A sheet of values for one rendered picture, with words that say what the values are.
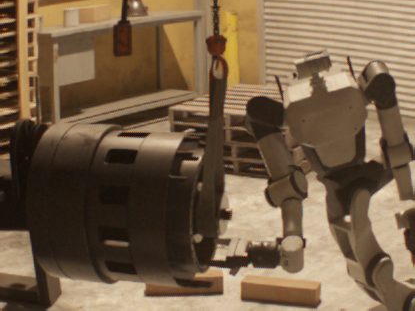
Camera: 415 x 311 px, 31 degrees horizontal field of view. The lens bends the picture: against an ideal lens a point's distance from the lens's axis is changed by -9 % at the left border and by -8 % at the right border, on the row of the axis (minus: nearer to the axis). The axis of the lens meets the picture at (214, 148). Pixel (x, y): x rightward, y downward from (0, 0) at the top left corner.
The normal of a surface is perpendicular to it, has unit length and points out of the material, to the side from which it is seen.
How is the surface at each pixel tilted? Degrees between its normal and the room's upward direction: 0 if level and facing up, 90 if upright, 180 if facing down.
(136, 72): 90
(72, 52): 90
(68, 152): 36
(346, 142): 100
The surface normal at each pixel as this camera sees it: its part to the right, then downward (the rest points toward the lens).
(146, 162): -0.17, -0.63
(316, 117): -0.01, 0.41
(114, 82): 0.76, 0.14
